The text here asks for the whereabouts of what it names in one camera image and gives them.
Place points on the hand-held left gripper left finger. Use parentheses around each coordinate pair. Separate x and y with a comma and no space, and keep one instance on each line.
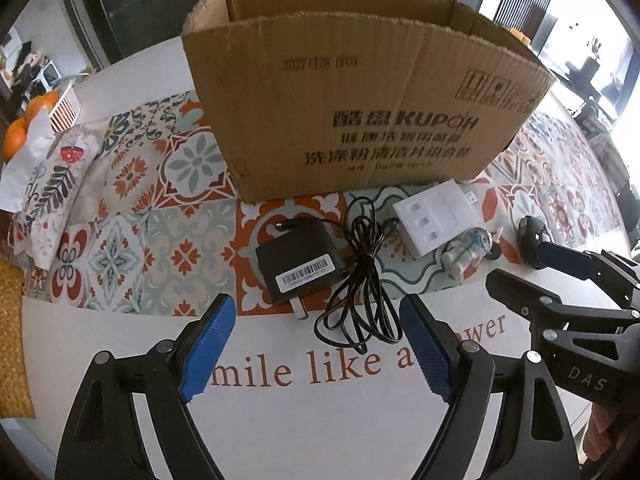
(207,350)

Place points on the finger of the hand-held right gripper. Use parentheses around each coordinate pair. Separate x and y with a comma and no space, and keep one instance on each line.
(565,260)
(520,295)

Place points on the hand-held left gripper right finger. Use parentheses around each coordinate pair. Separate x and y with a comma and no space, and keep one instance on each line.
(425,350)

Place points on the black car charger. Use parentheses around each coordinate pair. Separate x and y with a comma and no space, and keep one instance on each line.
(530,240)

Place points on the brown cardboard box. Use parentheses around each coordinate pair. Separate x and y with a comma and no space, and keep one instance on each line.
(350,85)

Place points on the person's right hand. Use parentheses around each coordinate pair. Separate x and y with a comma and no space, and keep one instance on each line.
(600,430)

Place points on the white astronaut figurine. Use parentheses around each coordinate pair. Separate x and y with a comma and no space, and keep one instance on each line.
(470,255)

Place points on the white multi-port charger block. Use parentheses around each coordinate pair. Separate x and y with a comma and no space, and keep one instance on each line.
(432,215)

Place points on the patterned tile print table runner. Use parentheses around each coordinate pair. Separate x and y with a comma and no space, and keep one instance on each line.
(150,220)

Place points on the yellow woven box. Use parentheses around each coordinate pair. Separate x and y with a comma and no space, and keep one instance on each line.
(15,340)

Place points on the floral fabric tissue pouch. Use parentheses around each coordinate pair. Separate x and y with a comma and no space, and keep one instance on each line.
(55,185)

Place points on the white fruit basket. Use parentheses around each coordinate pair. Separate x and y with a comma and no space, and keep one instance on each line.
(65,107)

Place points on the orange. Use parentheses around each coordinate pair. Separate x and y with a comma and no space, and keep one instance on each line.
(15,139)
(42,104)

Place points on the black sliding glass door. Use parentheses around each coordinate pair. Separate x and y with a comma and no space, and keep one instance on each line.
(125,5)

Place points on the dark slatted wall panel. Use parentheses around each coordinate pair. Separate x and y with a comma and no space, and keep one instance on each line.
(525,0)

